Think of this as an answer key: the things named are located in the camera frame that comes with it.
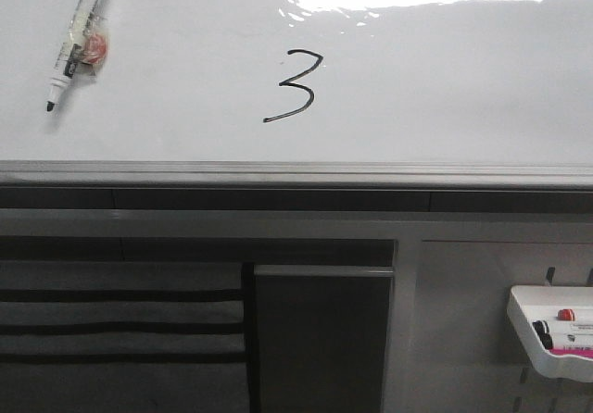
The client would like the pink item in tray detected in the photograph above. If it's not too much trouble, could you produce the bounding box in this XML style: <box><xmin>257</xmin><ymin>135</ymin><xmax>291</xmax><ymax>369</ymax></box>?
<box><xmin>550</xmin><ymin>349</ymin><xmax>593</xmax><ymax>359</ymax></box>

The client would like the white whiteboard marker with magnet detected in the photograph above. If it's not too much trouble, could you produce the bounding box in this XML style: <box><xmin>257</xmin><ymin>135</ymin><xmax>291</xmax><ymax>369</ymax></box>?
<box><xmin>46</xmin><ymin>0</ymin><xmax>102</xmax><ymax>112</ymax></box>

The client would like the black capped marker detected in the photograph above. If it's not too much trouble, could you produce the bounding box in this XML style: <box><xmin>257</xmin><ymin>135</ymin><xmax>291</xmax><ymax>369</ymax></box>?
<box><xmin>540</xmin><ymin>332</ymin><xmax>593</xmax><ymax>351</ymax></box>
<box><xmin>532</xmin><ymin>320</ymin><xmax>593</xmax><ymax>336</ymax></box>

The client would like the white whiteboard with aluminium frame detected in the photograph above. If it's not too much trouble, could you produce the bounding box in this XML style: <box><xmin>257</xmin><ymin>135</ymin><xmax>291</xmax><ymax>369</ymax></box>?
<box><xmin>1</xmin><ymin>0</ymin><xmax>592</xmax><ymax>190</ymax></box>

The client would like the black capped marker upper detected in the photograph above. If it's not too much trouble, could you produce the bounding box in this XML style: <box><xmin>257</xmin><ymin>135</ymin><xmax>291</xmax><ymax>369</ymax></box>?
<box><xmin>532</xmin><ymin>320</ymin><xmax>593</xmax><ymax>336</ymax></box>

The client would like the black capped marker lower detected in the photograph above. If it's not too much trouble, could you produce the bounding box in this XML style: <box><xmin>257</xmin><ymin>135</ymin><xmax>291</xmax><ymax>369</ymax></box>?
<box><xmin>540</xmin><ymin>332</ymin><xmax>593</xmax><ymax>351</ymax></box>

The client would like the red capped marker in tray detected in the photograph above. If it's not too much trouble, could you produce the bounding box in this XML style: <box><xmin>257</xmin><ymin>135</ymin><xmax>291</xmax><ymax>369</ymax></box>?
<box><xmin>557</xmin><ymin>307</ymin><xmax>593</xmax><ymax>322</ymax></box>

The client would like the dark grey cabinet panel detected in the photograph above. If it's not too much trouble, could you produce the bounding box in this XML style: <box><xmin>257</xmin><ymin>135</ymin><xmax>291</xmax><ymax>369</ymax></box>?
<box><xmin>256</xmin><ymin>274</ymin><xmax>392</xmax><ymax>412</ymax></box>

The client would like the white plastic marker tray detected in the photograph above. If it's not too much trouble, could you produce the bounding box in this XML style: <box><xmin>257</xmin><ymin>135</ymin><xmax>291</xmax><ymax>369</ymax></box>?
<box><xmin>507</xmin><ymin>285</ymin><xmax>592</xmax><ymax>383</ymax></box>

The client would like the grey slatted shelf unit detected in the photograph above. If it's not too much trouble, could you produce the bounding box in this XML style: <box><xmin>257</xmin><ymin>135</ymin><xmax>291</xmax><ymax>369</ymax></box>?
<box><xmin>1</xmin><ymin>261</ymin><xmax>260</xmax><ymax>412</ymax></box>

